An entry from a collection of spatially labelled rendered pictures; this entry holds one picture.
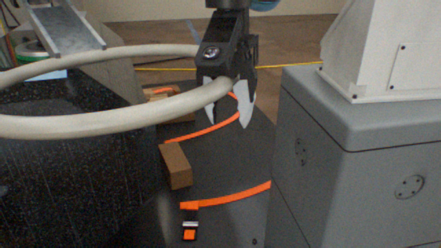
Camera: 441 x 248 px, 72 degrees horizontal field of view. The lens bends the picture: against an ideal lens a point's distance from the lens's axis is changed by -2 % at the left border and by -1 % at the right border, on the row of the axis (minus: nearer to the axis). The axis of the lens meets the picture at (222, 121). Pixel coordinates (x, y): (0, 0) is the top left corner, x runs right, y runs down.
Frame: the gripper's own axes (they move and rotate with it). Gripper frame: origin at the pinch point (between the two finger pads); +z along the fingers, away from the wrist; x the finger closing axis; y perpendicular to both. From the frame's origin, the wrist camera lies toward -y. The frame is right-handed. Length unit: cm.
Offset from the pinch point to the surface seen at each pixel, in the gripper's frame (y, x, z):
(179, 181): 72, 58, 77
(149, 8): 484, 346, 25
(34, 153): 11, 73, 27
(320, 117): 25.5, -13.9, 8.5
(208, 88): -6.4, 0.2, -8.1
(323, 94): 29.7, -13.9, 4.2
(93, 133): -20.2, 9.7, -6.1
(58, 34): 18, 57, -10
